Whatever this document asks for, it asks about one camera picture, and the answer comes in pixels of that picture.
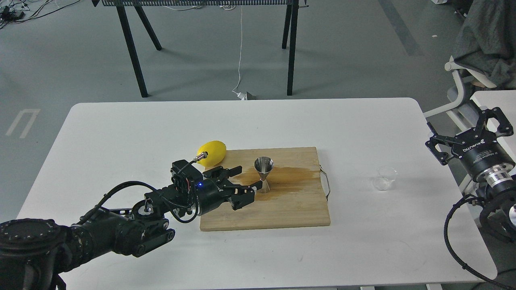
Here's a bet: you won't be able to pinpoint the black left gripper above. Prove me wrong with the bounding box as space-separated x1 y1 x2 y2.
196 166 263 216

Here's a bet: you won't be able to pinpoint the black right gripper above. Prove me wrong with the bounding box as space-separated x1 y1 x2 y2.
425 106 516 182

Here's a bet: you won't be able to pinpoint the steel double jigger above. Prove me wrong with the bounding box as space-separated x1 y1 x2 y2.
254 156 274 193

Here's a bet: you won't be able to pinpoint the clear glass measuring cup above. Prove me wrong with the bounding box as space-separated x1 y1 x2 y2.
372 166 398 191

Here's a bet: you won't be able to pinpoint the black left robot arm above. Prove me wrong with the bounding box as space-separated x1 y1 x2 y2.
1 151 263 290

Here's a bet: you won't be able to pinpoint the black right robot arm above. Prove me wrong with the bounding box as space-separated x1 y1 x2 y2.
425 107 516 290

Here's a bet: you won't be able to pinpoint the yellow lemon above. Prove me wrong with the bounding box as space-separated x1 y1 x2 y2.
197 140 227 168

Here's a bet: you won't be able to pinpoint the white office chair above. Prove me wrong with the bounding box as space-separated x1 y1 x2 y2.
424 56 497 131

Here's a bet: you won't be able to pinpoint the white side table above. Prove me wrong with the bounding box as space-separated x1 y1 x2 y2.
471 90 516 160

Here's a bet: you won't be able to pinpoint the bamboo cutting board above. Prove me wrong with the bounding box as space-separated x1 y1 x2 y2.
200 147 331 232

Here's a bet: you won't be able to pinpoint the person in grey jacket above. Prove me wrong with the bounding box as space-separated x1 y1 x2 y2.
452 0 516 89

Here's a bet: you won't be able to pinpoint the white hanging cable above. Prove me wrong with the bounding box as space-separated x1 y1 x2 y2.
231 6 256 100

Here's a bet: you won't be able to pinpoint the black metal frame table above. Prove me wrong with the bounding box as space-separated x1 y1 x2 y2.
90 0 308 99

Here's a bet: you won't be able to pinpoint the black floor cables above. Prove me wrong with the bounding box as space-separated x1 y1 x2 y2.
0 0 81 29

